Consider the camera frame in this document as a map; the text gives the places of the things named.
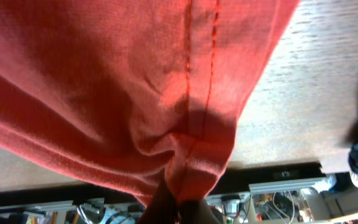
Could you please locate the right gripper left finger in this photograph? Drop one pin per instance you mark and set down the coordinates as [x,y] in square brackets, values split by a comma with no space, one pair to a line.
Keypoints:
[162,209]

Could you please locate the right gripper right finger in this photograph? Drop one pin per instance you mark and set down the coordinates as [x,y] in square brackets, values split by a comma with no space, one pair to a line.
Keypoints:
[196,212]

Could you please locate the orange printed t-shirt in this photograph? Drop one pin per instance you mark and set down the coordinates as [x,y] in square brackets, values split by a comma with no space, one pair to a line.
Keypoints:
[127,93]

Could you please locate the aluminium frame rail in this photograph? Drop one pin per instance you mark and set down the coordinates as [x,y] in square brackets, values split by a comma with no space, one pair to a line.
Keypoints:
[83,192]

